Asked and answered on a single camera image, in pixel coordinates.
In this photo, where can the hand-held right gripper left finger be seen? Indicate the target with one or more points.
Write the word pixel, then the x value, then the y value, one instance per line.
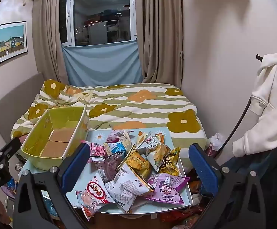
pixel 74 169

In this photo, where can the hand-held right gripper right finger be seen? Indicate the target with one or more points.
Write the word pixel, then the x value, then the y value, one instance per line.
pixel 201 169

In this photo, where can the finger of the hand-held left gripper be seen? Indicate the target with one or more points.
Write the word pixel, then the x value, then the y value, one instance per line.
pixel 8 150

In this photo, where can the yellow-green cardboard box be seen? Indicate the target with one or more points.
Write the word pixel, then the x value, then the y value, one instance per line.
pixel 33 138

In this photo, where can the gold brown snack packet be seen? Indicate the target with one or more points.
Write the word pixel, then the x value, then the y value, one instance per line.
pixel 170 163

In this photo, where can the cream blue snack packet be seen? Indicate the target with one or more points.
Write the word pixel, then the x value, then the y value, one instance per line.
pixel 116 147

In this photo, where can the pink striped snack packet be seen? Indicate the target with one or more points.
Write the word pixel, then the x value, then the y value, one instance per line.
pixel 96 151

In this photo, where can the red white snack packet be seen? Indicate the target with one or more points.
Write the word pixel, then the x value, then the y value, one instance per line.
pixel 93 193

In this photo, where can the dark maroon snack packet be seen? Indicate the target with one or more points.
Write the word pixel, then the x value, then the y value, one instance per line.
pixel 107 168

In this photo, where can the white plastic bag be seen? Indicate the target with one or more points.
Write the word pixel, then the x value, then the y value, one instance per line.
pixel 216 139

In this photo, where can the grey padded headboard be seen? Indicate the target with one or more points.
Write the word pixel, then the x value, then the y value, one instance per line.
pixel 10 105

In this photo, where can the daisy print table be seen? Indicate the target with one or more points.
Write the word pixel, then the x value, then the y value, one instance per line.
pixel 93 133

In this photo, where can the purple snack packet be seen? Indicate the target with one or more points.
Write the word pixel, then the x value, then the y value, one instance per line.
pixel 164 188

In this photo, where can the dark blue jeans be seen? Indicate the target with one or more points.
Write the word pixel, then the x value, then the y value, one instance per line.
pixel 248 164

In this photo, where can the white potato chip packet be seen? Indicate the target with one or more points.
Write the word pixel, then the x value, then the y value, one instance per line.
pixel 156 155

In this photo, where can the pink white snack packet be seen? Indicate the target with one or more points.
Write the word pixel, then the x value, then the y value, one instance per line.
pixel 112 137

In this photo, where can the pile of red snack packets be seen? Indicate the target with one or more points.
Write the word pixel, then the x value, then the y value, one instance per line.
pixel 188 219

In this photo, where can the white grey snack packet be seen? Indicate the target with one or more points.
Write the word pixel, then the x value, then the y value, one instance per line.
pixel 126 186

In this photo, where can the cream orange cake packet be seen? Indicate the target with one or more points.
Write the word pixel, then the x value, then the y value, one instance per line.
pixel 150 137

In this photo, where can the orange yellow snack packet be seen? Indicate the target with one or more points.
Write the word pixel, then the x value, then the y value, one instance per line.
pixel 138 163

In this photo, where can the striped floral pillow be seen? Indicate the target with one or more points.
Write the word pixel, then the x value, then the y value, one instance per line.
pixel 133 105

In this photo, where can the white hoodie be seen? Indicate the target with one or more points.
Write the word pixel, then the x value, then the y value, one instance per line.
pixel 269 95

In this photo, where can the light blue cloth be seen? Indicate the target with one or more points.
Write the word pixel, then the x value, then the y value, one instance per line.
pixel 100 64

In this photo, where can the beige curtain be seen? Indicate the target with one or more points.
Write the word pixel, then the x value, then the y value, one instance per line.
pixel 48 40
pixel 160 40

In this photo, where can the black hook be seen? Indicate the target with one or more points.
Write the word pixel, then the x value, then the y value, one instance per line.
pixel 259 57

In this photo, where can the window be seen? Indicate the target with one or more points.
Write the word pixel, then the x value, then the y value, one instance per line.
pixel 98 16

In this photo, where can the framed wall picture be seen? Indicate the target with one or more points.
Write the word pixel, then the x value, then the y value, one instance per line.
pixel 7 43

